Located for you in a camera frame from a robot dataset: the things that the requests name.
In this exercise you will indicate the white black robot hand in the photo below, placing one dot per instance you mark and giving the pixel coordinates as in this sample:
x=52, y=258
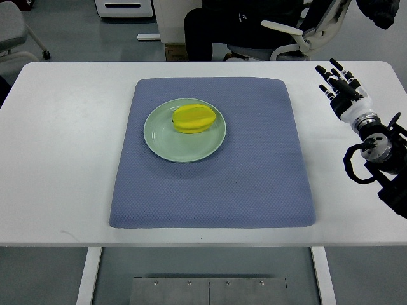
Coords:
x=347, y=97

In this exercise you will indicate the yellow starfruit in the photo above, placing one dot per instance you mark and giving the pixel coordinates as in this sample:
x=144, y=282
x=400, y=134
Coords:
x=193, y=118

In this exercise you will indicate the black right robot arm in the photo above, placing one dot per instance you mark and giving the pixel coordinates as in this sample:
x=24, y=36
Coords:
x=384, y=149

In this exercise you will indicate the light green plate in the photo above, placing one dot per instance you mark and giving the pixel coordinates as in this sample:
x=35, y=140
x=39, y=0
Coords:
x=167, y=143

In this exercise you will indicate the white office chair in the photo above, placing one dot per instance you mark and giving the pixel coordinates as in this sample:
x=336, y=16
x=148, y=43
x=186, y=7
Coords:
x=319, y=24

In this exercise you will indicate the blue quilted mat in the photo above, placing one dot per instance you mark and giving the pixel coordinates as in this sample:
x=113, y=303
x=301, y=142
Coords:
x=218, y=152

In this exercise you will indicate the seated person in black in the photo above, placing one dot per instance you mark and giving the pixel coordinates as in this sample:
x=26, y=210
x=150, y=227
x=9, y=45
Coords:
x=237, y=23

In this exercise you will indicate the right white table leg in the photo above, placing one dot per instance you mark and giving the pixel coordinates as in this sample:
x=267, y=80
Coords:
x=323, y=276

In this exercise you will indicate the white table leg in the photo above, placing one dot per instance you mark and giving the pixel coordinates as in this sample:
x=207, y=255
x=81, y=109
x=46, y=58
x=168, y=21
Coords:
x=323, y=276
x=89, y=276

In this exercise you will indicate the cardboard box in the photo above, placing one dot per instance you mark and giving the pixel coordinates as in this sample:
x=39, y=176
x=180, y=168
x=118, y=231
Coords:
x=176, y=53

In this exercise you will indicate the left white table leg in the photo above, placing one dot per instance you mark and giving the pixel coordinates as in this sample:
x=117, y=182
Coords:
x=89, y=276

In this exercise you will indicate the grey chair at left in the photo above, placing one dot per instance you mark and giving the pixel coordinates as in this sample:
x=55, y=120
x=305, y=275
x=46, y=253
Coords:
x=14, y=33

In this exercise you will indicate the white pedestal stand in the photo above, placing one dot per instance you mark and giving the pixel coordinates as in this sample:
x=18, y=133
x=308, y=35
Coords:
x=170, y=16

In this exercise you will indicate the white appliance with handle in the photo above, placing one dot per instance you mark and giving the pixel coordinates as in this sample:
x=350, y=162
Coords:
x=124, y=9

